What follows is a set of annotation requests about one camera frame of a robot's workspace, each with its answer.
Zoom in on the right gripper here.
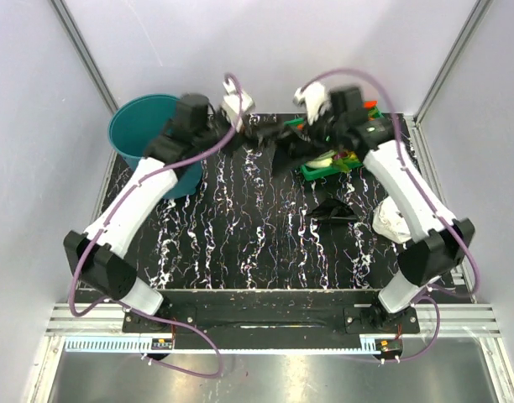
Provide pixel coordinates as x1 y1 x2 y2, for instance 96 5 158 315
301 105 345 156

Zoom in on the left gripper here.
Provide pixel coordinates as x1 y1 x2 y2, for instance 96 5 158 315
193 104 252 158

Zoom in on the black trash bag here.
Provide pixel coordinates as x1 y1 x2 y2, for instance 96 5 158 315
231 115 338 177

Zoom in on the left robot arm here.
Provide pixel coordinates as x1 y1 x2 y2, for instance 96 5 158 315
63 86 254 332

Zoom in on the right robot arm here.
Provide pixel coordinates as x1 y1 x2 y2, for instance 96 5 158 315
294 81 475 332

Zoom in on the teal plastic trash bin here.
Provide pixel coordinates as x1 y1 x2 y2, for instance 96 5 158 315
108 94 202 200

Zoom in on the white radish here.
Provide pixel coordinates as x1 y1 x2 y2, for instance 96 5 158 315
305 154 333 170

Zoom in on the green plastic vegetable tray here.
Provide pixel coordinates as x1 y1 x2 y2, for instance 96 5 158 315
285 105 383 181

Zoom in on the small black bag roll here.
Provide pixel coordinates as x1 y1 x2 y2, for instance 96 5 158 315
307 198 359 224

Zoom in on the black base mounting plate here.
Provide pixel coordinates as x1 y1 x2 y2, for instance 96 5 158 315
122 288 422 352

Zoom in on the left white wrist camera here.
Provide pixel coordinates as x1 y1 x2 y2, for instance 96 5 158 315
220 78 254 132

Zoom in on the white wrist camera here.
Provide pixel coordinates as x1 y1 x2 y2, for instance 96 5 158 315
220 78 254 132
293 81 329 125

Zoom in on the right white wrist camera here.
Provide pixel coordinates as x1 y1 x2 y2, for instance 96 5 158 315
293 81 329 125

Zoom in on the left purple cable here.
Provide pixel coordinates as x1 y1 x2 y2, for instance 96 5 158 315
67 73 246 378

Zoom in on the purple cable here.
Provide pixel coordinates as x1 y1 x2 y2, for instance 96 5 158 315
67 73 246 378
301 69 481 364

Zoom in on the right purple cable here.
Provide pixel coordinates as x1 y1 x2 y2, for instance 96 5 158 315
301 69 481 364

